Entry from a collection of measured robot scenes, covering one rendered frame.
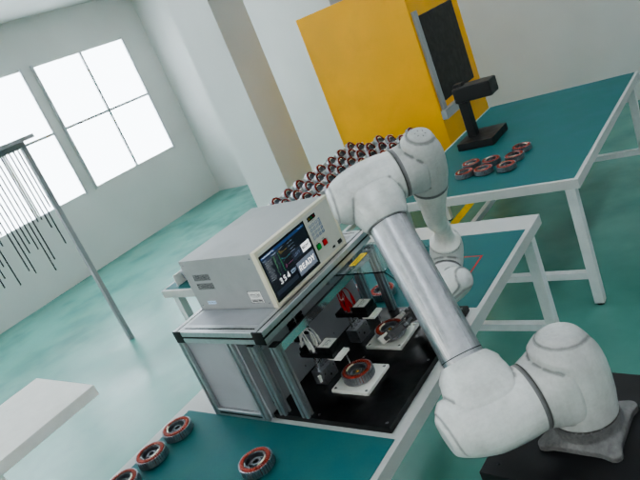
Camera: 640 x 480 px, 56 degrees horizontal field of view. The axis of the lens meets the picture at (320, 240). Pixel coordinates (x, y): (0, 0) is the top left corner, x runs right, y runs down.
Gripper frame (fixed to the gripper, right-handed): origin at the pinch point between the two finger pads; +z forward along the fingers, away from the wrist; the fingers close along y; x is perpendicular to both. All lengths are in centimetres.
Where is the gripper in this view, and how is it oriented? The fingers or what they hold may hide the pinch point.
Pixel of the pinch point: (390, 330)
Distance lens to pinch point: 222.9
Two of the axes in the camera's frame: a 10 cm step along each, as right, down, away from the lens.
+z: -4.8, 5.1, 7.1
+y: 5.3, -4.8, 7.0
